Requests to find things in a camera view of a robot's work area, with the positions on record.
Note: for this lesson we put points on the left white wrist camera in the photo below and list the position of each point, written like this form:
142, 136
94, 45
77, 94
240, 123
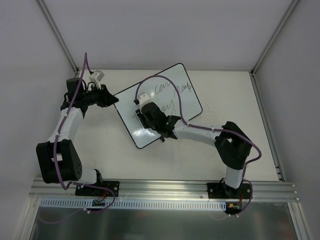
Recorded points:
96, 78

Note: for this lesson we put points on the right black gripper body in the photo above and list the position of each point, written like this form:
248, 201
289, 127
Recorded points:
143, 119

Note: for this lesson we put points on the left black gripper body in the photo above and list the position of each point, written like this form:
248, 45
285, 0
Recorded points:
100, 96

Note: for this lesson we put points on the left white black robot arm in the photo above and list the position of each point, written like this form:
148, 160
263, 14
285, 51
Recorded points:
58, 159

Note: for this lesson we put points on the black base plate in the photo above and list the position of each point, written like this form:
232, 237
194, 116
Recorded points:
105, 188
215, 191

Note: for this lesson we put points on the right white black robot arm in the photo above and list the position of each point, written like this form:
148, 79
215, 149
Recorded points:
230, 142

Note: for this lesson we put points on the aluminium frame post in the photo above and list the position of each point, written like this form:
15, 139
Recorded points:
275, 34
57, 34

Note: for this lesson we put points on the right aluminium frame post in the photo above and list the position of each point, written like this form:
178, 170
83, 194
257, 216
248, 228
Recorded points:
275, 34

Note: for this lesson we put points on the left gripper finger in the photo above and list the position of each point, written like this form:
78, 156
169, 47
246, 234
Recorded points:
105, 92
107, 101

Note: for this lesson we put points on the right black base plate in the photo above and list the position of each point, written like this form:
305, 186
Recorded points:
215, 191

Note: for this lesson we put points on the aluminium mounting rail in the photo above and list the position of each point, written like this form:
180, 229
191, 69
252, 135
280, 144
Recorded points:
190, 190

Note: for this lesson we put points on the left aluminium frame post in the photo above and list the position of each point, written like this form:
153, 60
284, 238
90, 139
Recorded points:
57, 34

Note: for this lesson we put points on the white slotted cable duct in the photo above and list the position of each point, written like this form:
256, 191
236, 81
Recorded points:
202, 205

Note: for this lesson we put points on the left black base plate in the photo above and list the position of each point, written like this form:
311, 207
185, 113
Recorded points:
105, 188

